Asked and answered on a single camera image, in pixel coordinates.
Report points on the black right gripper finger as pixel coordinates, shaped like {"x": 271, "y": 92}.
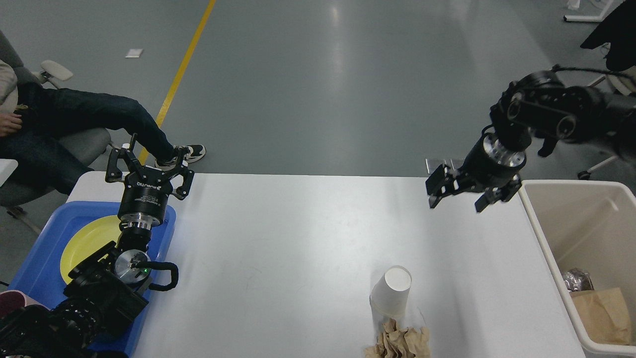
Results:
{"x": 486, "y": 200}
{"x": 434, "y": 200}

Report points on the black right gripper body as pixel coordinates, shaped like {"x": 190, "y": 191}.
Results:
{"x": 488, "y": 167}

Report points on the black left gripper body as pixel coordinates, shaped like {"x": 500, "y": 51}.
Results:
{"x": 145, "y": 197}

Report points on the yellow plastic plate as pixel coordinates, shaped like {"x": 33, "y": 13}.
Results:
{"x": 86, "y": 241}

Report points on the white paper cup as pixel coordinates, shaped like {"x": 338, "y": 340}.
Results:
{"x": 389, "y": 295}

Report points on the brown paper ball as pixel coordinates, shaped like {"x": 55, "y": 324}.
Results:
{"x": 396, "y": 342}

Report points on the brown paper bag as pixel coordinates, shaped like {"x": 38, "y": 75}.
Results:
{"x": 604, "y": 315}

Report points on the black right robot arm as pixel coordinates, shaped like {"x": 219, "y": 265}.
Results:
{"x": 537, "y": 106}

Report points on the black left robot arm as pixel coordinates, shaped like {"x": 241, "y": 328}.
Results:
{"x": 105, "y": 294}

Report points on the metal floor socket cover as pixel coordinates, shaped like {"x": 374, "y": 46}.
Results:
{"x": 433, "y": 163}

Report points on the seated person beige sweater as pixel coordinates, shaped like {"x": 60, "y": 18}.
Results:
{"x": 34, "y": 118}

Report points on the white desk corner left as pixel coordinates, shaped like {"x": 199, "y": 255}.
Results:
{"x": 7, "y": 167}

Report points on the foil ball in bin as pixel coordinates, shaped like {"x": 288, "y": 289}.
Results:
{"x": 577, "y": 280}

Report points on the blue plastic tray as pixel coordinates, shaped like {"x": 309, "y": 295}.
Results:
{"x": 40, "y": 276}

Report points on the pink mug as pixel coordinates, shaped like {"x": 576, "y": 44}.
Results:
{"x": 14, "y": 302}

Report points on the white table leg base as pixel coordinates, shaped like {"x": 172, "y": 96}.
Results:
{"x": 604, "y": 7}

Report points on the white chair with black jacket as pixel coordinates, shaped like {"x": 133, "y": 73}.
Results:
{"x": 617, "y": 32}

